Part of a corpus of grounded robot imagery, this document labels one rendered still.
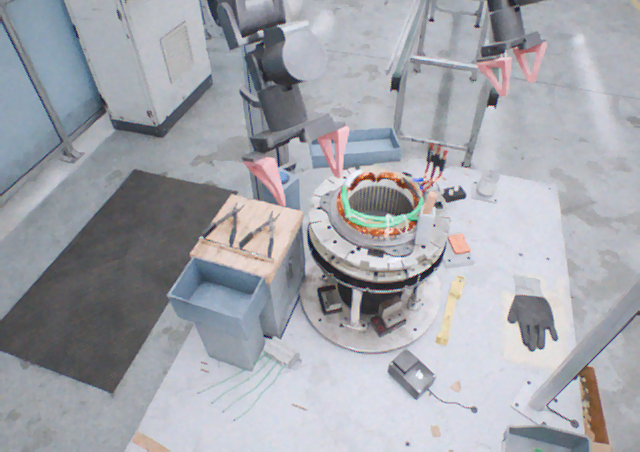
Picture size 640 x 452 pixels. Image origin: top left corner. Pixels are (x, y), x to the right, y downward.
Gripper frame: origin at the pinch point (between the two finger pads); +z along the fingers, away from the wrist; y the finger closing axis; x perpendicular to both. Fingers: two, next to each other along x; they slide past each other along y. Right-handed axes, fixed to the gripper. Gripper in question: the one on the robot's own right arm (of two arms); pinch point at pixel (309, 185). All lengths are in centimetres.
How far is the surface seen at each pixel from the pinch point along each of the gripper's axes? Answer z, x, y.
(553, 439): 72, -12, 30
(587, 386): 134, 20, 98
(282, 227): 16.8, 33.5, 6.0
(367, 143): 12, 50, 46
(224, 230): 13.4, 39.6, -5.1
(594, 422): 139, 12, 87
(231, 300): 26.3, 33.1, -11.2
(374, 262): 24.9, 13.3, 14.5
